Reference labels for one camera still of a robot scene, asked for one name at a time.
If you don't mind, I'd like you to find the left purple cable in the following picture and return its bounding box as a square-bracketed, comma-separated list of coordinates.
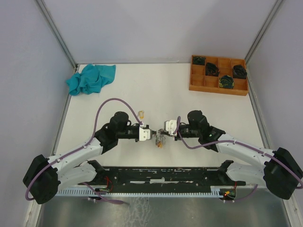
[25, 98, 144, 205]

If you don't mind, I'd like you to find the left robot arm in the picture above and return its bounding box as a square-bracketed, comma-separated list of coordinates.
[23, 112, 156, 204]

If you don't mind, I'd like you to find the aluminium corner post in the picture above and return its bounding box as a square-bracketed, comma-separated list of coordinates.
[34, 0, 78, 70]
[245, 0, 285, 64]

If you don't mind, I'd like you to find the dark rolled sock top-left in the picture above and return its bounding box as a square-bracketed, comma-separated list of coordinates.
[192, 56, 206, 66]

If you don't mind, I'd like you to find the right aluminium corner post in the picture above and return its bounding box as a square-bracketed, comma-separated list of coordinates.
[245, 0, 285, 64]

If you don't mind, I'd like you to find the left aluminium corner post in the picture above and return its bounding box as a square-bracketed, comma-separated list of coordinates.
[34, 0, 78, 70]

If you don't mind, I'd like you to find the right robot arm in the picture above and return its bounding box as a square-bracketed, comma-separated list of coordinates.
[164, 110, 303, 200]

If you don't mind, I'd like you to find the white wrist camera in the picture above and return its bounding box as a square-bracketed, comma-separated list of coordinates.
[139, 124, 152, 141]
[164, 119, 180, 133]

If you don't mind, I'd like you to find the wooden compartment tray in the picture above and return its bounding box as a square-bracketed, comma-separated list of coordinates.
[189, 55, 249, 96]

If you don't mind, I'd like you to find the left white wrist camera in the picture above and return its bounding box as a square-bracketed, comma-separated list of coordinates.
[139, 124, 152, 141]

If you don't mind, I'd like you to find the yellow key tag with ring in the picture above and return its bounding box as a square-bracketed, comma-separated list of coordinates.
[137, 110, 144, 119]

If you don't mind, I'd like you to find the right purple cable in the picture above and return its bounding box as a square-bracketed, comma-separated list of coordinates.
[175, 115, 303, 204]

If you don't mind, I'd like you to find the white cable duct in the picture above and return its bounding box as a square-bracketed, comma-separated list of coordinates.
[55, 186, 223, 199]

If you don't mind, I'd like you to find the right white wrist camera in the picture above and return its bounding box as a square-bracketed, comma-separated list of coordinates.
[164, 119, 180, 133]

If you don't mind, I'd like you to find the dark rolled sock right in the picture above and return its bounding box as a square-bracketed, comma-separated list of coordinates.
[232, 64, 247, 79]

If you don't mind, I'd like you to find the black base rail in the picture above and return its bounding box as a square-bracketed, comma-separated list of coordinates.
[86, 164, 246, 193]

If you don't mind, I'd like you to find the teal cloth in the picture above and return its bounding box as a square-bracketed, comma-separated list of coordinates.
[66, 64, 116, 96]

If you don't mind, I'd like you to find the dark rolled sock blue-yellow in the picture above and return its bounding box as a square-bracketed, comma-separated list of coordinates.
[219, 75, 234, 89]

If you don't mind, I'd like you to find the purple cable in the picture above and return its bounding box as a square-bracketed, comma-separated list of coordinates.
[175, 115, 303, 204]
[25, 98, 144, 205]

